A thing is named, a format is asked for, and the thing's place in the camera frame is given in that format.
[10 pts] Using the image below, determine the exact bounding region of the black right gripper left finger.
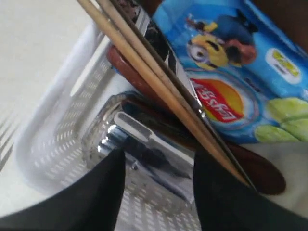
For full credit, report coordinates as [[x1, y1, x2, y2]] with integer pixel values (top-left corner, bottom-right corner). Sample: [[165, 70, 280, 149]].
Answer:
[[0, 149, 126, 231]]

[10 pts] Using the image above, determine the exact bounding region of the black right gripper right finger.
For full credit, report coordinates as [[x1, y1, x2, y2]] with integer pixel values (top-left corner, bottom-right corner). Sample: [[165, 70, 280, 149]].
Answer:
[[193, 148, 308, 231]]

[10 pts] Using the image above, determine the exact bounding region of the shiny steel cup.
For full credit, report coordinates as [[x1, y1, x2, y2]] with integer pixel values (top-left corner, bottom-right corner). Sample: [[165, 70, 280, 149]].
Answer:
[[81, 91, 197, 203]]

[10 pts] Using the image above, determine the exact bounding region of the blue chips snack bag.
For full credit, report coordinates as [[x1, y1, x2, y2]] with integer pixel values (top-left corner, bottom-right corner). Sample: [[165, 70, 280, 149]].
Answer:
[[153, 0, 308, 143]]

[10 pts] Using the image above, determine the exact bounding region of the wooden chopstick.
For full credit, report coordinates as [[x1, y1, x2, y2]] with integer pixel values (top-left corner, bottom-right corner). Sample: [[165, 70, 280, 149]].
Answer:
[[98, 0, 255, 189], [79, 0, 249, 186]]

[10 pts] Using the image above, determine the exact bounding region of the silver table knife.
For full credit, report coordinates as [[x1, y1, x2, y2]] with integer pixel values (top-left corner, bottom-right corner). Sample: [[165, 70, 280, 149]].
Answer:
[[110, 0, 254, 187]]

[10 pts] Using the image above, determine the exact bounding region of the white plastic perforated basket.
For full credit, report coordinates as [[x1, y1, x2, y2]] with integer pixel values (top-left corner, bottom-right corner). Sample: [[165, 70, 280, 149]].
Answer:
[[14, 23, 201, 231]]

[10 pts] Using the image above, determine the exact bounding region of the white speckled ceramic bowl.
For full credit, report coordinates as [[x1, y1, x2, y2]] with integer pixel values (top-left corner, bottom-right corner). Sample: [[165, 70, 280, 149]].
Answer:
[[242, 142, 308, 212]]

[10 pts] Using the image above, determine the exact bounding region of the brown wooden spoon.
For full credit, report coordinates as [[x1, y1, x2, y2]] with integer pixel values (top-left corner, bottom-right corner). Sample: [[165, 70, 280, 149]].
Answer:
[[106, 46, 286, 195]]

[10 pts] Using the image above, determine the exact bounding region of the brown round plate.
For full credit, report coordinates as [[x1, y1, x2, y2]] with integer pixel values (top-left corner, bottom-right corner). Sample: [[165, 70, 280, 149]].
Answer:
[[138, 0, 308, 65]]

